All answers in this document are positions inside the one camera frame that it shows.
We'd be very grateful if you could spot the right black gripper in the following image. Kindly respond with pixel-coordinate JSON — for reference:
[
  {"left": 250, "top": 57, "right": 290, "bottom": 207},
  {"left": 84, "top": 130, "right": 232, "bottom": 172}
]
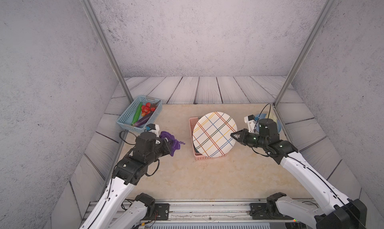
[{"left": 229, "top": 128, "right": 268, "bottom": 150}]

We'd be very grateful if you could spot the purple cloth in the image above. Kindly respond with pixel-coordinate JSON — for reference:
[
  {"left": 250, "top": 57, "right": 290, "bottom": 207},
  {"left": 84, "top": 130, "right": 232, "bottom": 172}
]
[{"left": 160, "top": 131, "right": 185, "bottom": 157}]

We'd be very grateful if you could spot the plaid striped white plate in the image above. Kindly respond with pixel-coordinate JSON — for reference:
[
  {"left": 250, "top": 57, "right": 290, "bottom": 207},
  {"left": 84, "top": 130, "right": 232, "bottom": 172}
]
[{"left": 191, "top": 111, "right": 238, "bottom": 158}]

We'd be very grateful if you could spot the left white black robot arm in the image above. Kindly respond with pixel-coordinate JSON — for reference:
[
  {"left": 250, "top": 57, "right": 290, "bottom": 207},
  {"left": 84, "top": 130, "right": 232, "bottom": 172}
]
[{"left": 81, "top": 130, "right": 180, "bottom": 229}]

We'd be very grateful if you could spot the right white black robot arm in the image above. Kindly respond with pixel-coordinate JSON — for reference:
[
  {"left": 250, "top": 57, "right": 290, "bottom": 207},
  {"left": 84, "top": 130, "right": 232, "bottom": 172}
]
[{"left": 231, "top": 119, "right": 367, "bottom": 229}]

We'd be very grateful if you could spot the light blue round plate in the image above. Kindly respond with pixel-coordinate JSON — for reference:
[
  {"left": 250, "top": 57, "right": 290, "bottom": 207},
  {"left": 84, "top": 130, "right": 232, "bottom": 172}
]
[{"left": 256, "top": 113, "right": 282, "bottom": 133}]

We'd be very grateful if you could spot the purple eggplant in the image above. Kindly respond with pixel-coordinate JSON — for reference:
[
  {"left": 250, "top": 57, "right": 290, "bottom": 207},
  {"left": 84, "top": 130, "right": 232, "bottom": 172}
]
[{"left": 133, "top": 112, "right": 154, "bottom": 127}]

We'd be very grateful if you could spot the green lettuce head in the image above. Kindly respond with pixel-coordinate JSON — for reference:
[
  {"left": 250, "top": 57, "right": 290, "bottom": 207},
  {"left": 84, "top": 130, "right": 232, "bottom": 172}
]
[{"left": 267, "top": 111, "right": 278, "bottom": 123}]

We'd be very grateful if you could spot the pink perforated plastic basket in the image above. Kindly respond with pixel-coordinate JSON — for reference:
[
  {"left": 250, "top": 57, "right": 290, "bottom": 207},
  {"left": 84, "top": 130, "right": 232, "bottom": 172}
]
[{"left": 188, "top": 116, "right": 228, "bottom": 161}]

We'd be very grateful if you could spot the green cucumber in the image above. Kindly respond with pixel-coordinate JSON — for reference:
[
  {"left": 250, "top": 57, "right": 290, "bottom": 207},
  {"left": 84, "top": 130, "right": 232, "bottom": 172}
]
[{"left": 131, "top": 102, "right": 143, "bottom": 126}]

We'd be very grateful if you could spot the light blue perforated basket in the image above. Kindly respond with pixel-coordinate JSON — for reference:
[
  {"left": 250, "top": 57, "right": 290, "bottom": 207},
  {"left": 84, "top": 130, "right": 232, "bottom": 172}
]
[{"left": 117, "top": 96, "right": 162, "bottom": 133}]

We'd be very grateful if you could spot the red cherry tomatoes bunch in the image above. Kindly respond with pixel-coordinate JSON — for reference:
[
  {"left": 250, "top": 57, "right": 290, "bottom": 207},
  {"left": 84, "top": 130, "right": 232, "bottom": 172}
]
[{"left": 141, "top": 103, "right": 157, "bottom": 117}]

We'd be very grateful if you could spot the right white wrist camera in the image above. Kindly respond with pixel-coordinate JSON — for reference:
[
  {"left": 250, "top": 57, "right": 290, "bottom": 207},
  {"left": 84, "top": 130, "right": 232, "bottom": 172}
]
[{"left": 244, "top": 115, "right": 259, "bottom": 133}]

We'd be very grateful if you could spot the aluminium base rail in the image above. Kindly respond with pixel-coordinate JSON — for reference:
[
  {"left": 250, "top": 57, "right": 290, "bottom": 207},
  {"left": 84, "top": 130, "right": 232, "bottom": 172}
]
[{"left": 80, "top": 198, "right": 331, "bottom": 229}]

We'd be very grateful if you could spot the right metal frame post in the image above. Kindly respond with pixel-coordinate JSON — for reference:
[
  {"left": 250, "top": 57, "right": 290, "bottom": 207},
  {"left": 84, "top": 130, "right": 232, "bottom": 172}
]
[{"left": 273, "top": 0, "right": 338, "bottom": 108}]

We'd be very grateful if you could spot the metal frame post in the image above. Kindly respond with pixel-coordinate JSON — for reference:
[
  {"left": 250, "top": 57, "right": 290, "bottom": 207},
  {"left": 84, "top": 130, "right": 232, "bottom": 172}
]
[
  {"left": 273, "top": 0, "right": 338, "bottom": 108},
  {"left": 80, "top": 0, "right": 134, "bottom": 103}
]

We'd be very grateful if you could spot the left metal frame post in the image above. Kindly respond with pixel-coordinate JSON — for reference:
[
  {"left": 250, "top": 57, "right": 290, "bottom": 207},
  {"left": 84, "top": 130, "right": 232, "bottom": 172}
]
[{"left": 80, "top": 0, "right": 134, "bottom": 103}]

